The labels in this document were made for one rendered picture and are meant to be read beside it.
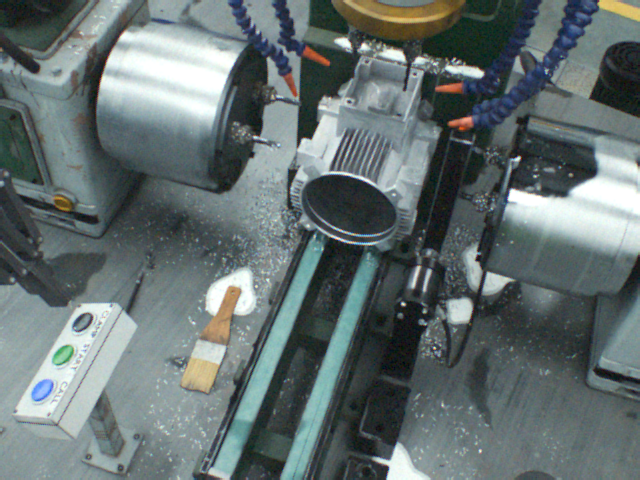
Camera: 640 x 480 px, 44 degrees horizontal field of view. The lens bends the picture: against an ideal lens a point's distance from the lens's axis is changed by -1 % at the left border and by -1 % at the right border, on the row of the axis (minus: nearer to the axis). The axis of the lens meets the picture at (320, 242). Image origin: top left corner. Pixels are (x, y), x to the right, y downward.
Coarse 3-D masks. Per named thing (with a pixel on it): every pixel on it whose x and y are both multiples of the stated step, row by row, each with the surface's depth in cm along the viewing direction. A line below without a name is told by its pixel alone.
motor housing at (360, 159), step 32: (320, 128) 123; (352, 128) 118; (352, 160) 114; (384, 160) 115; (416, 160) 120; (320, 192) 127; (352, 192) 132; (320, 224) 126; (352, 224) 128; (384, 224) 125
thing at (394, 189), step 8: (344, 88) 126; (424, 104) 124; (424, 112) 124; (432, 112) 125; (424, 120) 125; (312, 160) 116; (320, 160) 116; (304, 168) 116; (312, 168) 115; (320, 168) 115; (312, 176) 116; (392, 184) 114; (400, 184) 114; (384, 192) 114; (392, 192) 114; (400, 192) 114; (392, 200) 115; (304, 216) 126; (304, 224) 126; (392, 240) 124; (384, 248) 124; (392, 248) 124
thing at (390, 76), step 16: (368, 64) 121; (384, 64) 121; (352, 80) 118; (368, 80) 123; (384, 80) 123; (400, 80) 123; (416, 80) 120; (352, 96) 121; (368, 96) 121; (384, 96) 119; (400, 96) 121; (416, 96) 119; (352, 112) 115; (368, 112) 114; (384, 112) 118; (400, 112) 115; (416, 112) 124; (336, 128) 120; (368, 128) 117; (384, 128) 116; (400, 128) 115; (400, 144) 117
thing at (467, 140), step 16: (448, 144) 98; (464, 144) 97; (448, 160) 100; (464, 160) 99; (448, 176) 102; (448, 192) 104; (432, 208) 108; (448, 208) 107; (432, 224) 110; (448, 224) 109; (432, 240) 113
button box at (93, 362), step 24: (96, 312) 100; (120, 312) 100; (72, 336) 99; (96, 336) 97; (120, 336) 100; (48, 360) 98; (72, 360) 95; (96, 360) 96; (72, 384) 93; (96, 384) 96; (24, 408) 93; (48, 408) 91; (72, 408) 93; (48, 432) 94; (72, 432) 92
